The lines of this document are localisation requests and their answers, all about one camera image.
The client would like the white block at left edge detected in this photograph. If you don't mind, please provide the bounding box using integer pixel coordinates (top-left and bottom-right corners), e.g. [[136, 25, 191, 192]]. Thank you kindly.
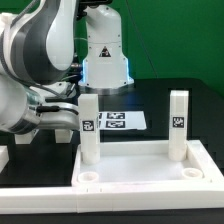
[[0, 146, 9, 173]]

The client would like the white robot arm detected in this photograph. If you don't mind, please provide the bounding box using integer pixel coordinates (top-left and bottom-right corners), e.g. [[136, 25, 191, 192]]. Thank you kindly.
[[0, 0, 134, 134]]

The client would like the fiducial marker sheet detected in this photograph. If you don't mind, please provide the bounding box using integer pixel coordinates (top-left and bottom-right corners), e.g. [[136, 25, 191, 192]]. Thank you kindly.
[[99, 111, 147, 130]]

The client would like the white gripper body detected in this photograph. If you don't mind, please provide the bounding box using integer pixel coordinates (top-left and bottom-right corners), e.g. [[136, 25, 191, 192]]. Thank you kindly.
[[32, 82, 79, 130]]

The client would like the white desk top tray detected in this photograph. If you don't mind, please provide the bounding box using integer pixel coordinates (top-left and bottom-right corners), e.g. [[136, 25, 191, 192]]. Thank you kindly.
[[72, 140, 224, 192]]

